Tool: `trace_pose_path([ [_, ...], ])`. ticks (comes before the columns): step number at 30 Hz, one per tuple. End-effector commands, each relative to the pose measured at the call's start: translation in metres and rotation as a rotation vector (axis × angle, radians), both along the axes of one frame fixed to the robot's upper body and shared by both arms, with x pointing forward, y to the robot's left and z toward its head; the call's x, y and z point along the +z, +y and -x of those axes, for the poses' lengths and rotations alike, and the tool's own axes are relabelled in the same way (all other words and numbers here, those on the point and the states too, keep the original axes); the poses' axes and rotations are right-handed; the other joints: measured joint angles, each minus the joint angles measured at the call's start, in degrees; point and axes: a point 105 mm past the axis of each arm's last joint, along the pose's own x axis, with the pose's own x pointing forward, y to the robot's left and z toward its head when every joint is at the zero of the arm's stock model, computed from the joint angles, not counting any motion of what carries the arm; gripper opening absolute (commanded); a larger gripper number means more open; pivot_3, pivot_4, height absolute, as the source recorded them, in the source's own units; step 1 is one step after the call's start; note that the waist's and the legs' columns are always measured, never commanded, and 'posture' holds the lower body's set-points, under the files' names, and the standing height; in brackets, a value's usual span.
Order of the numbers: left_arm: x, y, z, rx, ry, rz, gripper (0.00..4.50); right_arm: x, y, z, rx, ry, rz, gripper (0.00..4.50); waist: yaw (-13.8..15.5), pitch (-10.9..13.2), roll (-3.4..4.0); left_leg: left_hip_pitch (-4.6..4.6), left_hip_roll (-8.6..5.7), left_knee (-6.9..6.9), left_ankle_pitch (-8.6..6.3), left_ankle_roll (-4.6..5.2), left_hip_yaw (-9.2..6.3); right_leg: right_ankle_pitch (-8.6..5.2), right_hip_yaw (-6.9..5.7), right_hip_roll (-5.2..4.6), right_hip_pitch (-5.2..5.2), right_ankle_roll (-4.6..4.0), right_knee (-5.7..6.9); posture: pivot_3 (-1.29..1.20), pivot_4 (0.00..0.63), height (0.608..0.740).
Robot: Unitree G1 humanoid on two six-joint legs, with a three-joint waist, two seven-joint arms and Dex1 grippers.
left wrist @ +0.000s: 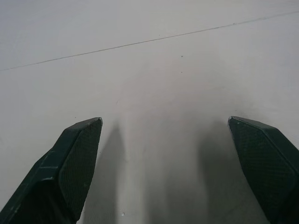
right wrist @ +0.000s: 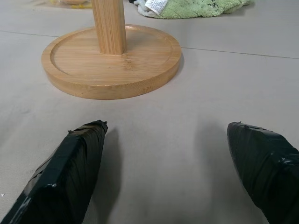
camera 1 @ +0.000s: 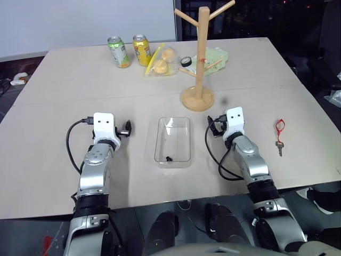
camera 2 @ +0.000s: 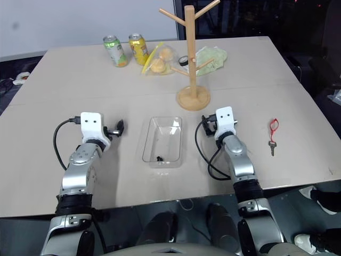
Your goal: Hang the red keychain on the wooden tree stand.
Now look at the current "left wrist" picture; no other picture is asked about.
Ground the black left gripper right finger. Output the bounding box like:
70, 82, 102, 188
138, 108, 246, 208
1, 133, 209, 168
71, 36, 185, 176
228, 116, 299, 224

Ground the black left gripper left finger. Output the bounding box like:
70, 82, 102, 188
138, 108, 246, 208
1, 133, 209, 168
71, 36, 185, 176
0, 117, 103, 224

